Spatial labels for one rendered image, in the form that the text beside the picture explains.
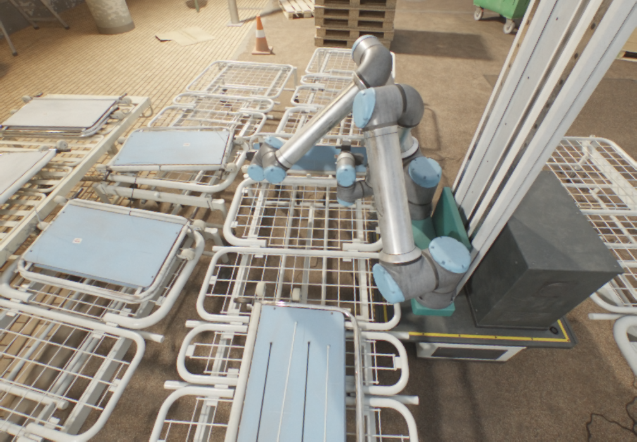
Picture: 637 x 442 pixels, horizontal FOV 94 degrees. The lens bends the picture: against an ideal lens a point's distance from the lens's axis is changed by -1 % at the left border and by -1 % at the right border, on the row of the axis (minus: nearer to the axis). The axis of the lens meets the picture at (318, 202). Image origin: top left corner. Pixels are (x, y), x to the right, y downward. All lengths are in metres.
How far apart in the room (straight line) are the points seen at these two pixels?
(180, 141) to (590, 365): 2.77
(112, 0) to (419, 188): 6.40
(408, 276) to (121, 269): 1.27
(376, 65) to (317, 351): 1.05
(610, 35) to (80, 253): 2.03
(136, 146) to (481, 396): 2.52
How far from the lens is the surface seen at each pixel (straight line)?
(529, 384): 2.11
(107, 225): 1.88
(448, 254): 1.18
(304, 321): 1.30
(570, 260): 1.43
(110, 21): 7.14
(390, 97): 1.03
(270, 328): 1.29
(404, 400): 1.36
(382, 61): 1.17
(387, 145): 1.01
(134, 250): 1.71
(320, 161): 1.89
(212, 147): 2.19
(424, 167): 1.50
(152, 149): 2.34
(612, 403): 2.32
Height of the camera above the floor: 1.76
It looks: 46 degrees down
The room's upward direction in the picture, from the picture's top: straight up
